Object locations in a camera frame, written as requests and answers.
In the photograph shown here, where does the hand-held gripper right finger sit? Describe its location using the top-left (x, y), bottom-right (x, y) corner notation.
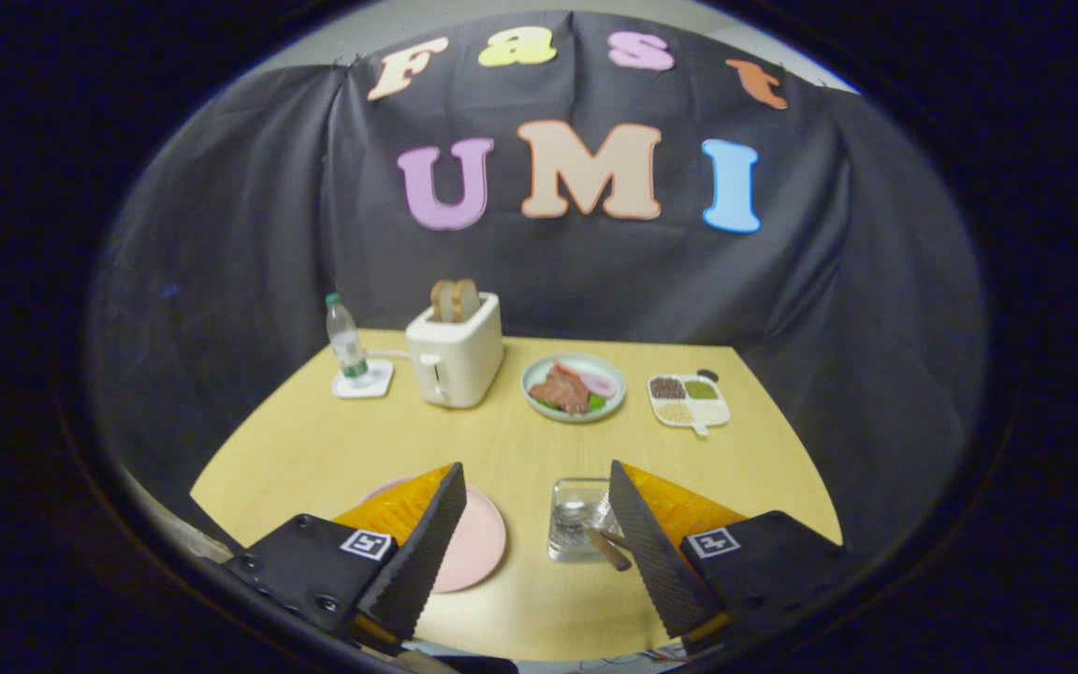
top-left (607, 459), bottom-right (849, 647)

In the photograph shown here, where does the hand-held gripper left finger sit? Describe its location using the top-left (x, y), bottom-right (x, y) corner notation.
top-left (221, 462), bottom-right (468, 647)

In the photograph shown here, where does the metal spoon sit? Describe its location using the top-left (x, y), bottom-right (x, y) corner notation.
top-left (561, 505), bottom-right (634, 572)

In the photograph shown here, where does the pink plate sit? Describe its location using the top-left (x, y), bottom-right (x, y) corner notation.
top-left (361, 476), bottom-right (508, 593)

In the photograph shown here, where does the clear drain basket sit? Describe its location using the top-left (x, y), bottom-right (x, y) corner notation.
top-left (548, 477), bottom-right (629, 563)

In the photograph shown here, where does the white divided grain dish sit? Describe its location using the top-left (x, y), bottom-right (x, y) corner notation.
top-left (648, 373), bottom-right (731, 437)

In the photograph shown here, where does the green lettuce leaf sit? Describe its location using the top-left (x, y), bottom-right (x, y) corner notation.
top-left (534, 393), bottom-right (607, 415)

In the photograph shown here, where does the white square coaster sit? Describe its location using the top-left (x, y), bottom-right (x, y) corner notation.
top-left (331, 359), bottom-right (395, 401)

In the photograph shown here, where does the brown meat slice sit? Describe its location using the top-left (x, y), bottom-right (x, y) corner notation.
top-left (530, 363), bottom-right (593, 416)

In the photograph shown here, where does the white toaster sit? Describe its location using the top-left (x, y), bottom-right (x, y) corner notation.
top-left (405, 292), bottom-right (505, 409)

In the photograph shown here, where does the light green plate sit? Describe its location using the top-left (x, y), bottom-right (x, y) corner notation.
top-left (521, 353), bottom-right (627, 424)

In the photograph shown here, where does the clear water bottle green cap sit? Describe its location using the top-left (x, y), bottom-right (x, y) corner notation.
top-left (326, 292), bottom-right (373, 389)

